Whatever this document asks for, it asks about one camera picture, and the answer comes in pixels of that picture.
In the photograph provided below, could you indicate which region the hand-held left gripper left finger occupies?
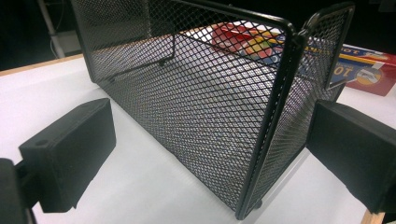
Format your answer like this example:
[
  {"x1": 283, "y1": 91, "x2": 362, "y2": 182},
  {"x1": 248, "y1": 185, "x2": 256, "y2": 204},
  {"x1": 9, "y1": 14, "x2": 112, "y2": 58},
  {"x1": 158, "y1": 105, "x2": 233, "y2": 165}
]
[{"x1": 18, "y1": 97, "x2": 117, "y2": 214}]

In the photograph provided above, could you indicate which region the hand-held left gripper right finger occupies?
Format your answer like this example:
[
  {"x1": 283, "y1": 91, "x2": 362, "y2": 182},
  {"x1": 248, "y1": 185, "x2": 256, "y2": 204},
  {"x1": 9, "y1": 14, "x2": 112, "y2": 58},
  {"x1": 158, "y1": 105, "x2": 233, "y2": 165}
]
[{"x1": 305, "y1": 100, "x2": 396, "y2": 215}]

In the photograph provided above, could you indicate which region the black wire mesh basket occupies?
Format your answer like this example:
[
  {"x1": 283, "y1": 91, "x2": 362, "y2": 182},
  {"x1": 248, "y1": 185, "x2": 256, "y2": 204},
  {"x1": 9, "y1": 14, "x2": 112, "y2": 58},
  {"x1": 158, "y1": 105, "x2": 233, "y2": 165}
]
[{"x1": 70, "y1": 0, "x2": 356, "y2": 221}]

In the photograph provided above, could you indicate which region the red and blue box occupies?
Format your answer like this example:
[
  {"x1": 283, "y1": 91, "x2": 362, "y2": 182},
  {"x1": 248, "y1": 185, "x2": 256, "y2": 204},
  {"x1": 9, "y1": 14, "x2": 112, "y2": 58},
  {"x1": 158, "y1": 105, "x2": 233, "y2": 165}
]
[{"x1": 326, "y1": 44, "x2": 396, "y2": 97}]

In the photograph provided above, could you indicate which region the white metal stand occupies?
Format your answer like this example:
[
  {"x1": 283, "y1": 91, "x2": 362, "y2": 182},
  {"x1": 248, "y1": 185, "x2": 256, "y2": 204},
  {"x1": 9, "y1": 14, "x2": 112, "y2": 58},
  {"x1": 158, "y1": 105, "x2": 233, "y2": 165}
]
[{"x1": 36, "y1": 0, "x2": 82, "y2": 60}]

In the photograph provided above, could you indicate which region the colourful snack packet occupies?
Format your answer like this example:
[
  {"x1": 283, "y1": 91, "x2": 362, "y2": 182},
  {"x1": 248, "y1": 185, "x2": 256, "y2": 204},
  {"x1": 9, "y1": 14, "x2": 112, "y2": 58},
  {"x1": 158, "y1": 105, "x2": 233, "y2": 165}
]
[{"x1": 210, "y1": 21, "x2": 287, "y2": 66}]

